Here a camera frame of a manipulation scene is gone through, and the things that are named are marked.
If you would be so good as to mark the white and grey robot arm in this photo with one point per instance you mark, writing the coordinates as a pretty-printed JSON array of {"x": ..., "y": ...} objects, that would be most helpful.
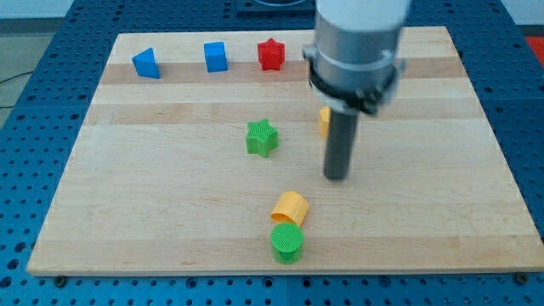
[{"x": 353, "y": 63}]

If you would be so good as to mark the green circle block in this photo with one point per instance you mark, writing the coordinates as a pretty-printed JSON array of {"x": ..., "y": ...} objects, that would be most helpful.
[{"x": 286, "y": 240}]

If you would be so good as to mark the green star block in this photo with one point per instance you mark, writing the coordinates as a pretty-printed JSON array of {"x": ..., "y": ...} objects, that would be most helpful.
[{"x": 261, "y": 138}]

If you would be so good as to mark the yellow block behind rod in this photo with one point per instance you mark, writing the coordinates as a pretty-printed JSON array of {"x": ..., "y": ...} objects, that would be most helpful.
[{"x": 324, "y": 121}]

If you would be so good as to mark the wooden board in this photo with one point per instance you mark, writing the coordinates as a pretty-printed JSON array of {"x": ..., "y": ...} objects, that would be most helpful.
[{"x": 159, "y": 181}]

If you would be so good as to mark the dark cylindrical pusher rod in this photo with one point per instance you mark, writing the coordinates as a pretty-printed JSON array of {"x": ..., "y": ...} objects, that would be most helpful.
[{"x": 339, "y": 145}]

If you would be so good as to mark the red star block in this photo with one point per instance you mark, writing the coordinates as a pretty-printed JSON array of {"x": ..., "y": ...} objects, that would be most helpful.
[{"x": 271, "y": 54}]

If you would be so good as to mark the blue cube block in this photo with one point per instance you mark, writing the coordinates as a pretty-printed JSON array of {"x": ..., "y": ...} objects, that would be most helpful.
[{"x": 215, "y": 56}]

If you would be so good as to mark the blue triangle block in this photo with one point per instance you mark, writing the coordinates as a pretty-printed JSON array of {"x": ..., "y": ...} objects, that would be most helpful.
[{"x": 145, "y": 64}]

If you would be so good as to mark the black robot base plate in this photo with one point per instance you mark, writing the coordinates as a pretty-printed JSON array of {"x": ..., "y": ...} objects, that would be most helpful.
[{"x": 274, "y": 6}]

